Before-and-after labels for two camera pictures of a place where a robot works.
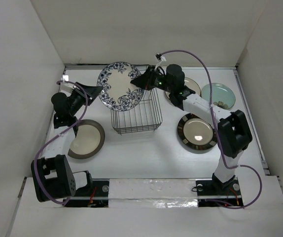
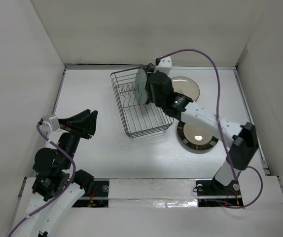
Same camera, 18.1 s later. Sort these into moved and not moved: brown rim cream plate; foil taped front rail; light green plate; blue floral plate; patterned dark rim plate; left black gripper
Moved: blue floral plate; left black gripper; brown rim cream plate; light green plate
Not moved: patterned dark rim plate; foil taped front rail
